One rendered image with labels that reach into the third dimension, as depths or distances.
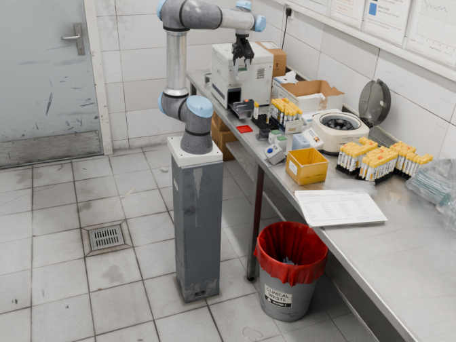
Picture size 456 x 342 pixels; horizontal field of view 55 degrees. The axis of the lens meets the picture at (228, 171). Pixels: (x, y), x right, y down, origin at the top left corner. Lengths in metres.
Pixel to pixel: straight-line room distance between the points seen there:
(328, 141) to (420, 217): 0.55
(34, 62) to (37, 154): 0.76
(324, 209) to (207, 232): 0.71
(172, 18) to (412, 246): 1.25
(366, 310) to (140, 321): 1.14
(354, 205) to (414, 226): 0.23
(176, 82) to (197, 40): 1.81
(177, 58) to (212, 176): 0.55
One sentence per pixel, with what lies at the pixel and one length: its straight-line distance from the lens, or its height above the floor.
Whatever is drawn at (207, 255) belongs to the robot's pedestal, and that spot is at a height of 0.32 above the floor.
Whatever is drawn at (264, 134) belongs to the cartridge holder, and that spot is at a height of 0.91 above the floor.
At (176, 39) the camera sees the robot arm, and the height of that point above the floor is 1.39.
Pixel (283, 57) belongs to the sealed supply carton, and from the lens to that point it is 2.96.
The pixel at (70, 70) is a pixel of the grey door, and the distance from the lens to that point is 3.57.
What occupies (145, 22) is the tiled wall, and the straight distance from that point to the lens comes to 3.60.
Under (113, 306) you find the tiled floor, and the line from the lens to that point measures 2.54.
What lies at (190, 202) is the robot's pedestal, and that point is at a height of 0.68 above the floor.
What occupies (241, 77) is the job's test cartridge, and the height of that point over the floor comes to 1.10.
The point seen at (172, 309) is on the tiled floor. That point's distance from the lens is 2.49.
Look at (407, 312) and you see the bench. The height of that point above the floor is 0.87.
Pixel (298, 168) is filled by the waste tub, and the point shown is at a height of 0.95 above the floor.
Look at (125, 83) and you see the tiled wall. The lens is 3.71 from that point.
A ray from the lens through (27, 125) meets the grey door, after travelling 3.74.
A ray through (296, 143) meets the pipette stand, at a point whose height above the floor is 0.95.
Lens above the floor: 1.88
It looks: 32 degrees down
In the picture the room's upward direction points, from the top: 2 degrees clockwise
